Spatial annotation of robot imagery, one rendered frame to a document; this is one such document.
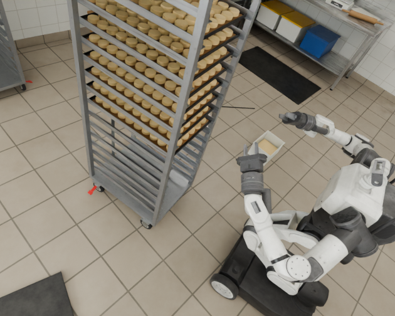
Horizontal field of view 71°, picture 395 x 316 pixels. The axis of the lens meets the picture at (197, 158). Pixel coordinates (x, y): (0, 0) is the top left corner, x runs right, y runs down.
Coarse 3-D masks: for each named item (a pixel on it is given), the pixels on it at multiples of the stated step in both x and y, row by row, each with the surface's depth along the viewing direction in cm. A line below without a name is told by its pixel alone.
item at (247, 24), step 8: (256, 0) 116; (256, 8) 118; (248, 24) 124; (248, 32) 127; (240, 40) 130; (240, 48) 132; (232, 64) 139; (224, 88) 150; (224, 96) 155; (216, 104) 160; (208, 136) 178; (200, 152) 192; (200, 160) 197; (192, 176) 213
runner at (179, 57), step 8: (80, 0) 113; (88, 8) 114; (96, 8) 111; (104, 16) 111; (112, 16) 109; (120, 24) 109; (128, 24) 107; (136, 32) 107; (144, 40) 107; (152, 40) 105; (160, 48) 105; (168, 48) 103; (176, 56) 103; (184, 64) 103
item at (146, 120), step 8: (96, 88) 149; (104, 88) 148; (104, 96) 148; (112, 96) 146; (120, 104) 145; (128, 104) 145; (128, 112) 144; (136, 112) 142; (200, 112) 154; (144, 120) 142; (152, 120) 141; (192, 120) 150; (152, 128) 141; (160, 128) 139; (184, 128) 146; (168, 136) 138
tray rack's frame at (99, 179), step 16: (80, 48) 130; (80, 64) 135; (80, 80) 142; (80, 96) 150; (112, 144) 209; (112, 160) 220; (96, 176) 208; (112, 176) 211; (144, 176) 217; (160, 176) 221; (176, 176) 224; (112, 192) 202; (144, 192) 208; (176, 192) 215; (144, 208) 200; (144, 224) 202
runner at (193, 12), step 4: (164, 0) 92; (168, 0) 91; (172, 0) 90; (176, 0) 90; (180, 0) 89; (172, 4) 91; (176, 4) 91; (180, 4) 90; (184, 4) 89; (188, 4) 88; (180, 8) 91; (184, 8) 90; (188, 8) 89; (192, 8) 88; (196, 8) 87; (188, 12) 90; (192, 12) 89; (196, 12) 88; (208, 20) 87
